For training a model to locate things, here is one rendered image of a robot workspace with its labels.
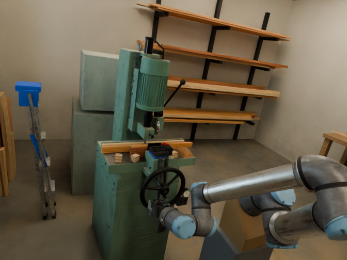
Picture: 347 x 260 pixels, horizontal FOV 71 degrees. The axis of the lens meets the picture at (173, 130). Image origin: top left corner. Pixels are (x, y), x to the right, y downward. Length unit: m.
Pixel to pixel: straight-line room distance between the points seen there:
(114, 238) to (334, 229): 1.32
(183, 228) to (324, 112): 3.73
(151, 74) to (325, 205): 1.05
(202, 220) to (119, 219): 0.71
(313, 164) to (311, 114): 3.77
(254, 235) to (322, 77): 3.44
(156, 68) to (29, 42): 2.54
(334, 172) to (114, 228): 1.31
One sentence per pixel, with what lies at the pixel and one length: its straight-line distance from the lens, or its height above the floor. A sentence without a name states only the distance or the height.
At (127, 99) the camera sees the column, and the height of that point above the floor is 1.20.
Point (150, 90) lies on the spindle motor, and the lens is 1.46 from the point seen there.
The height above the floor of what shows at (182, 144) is 0.93.
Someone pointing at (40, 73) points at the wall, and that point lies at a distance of 3.79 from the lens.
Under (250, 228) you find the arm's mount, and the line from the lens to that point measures 1.57.
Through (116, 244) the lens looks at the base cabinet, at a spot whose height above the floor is 0.29.
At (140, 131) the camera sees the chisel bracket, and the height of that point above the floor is 1.03.
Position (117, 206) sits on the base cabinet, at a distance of 1.62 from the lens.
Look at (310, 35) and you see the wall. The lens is 4.92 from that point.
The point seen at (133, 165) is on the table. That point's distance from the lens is 1.49.
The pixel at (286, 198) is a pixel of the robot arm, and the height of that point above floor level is 0.96.
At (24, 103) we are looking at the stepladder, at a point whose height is 1.03.
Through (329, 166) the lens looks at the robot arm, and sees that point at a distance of 0.87.
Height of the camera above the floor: 1.59
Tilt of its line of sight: 19 degrees down
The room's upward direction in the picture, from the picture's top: 10 degrees clockwise
